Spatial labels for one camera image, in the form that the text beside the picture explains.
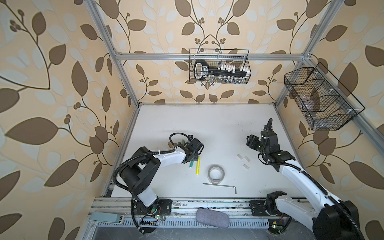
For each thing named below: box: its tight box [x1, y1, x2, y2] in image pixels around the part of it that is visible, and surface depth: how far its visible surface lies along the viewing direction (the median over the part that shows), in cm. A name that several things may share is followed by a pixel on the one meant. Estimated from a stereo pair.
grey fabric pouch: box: [196, 208, 230, 229], surface depth 70 cm
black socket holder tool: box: [194, 59, 251, 80], surface depth 84 cm
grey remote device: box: [89, 212, 125, 224], surface depth 70 cm
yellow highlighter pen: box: [196, 155, 201, 176], surface depth 88 cm
